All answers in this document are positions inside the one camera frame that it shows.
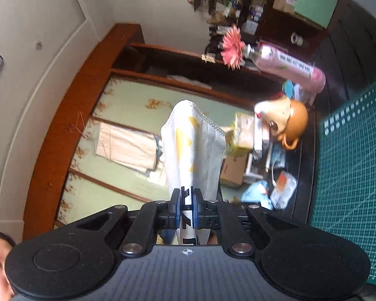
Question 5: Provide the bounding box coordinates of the yellow tissue box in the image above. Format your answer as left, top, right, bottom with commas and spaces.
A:
221, 113, 255, 157

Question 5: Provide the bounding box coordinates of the white yellow shopping bag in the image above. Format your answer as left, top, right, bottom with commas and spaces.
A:
161, 100, 226, 245

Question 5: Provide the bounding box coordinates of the orange mushroom teapot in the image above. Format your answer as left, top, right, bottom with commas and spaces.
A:
254, 95, 308, 150

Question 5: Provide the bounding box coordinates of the pink drink bottle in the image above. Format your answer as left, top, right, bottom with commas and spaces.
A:
242, 44, 326, 94

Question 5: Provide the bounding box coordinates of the green cutting mat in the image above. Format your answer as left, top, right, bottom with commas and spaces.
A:
310, 81, 376, 285

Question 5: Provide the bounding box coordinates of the brown cardboard box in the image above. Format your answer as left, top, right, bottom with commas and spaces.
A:
220, 156, 247, 187

